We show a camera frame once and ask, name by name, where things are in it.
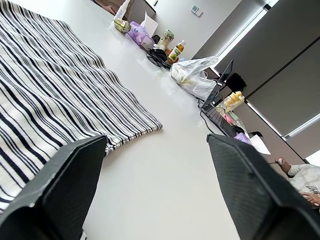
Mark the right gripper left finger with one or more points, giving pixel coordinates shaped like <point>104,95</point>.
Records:
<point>62,190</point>

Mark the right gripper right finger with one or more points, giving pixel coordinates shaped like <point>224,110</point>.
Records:
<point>252,192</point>

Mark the person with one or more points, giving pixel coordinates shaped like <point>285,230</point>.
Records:
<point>303,178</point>
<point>110,6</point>

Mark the yellow snack pack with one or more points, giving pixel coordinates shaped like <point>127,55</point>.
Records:
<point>233,101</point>

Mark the black laptop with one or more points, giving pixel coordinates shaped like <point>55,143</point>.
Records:
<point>218,100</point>

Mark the striped T-shirt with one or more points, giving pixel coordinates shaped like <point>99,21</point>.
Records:
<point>50,85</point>

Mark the clear plastic bag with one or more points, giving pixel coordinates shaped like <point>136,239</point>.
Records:
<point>193,75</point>

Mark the green label drink bottle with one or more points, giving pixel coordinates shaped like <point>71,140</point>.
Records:
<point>176,52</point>

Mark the purple tissue box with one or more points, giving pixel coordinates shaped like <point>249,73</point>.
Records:
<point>139,33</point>

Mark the green wet wipes pack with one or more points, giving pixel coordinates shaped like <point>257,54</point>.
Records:
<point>122,25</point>

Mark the green lidded jar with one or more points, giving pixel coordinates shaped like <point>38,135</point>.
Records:
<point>166,38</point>

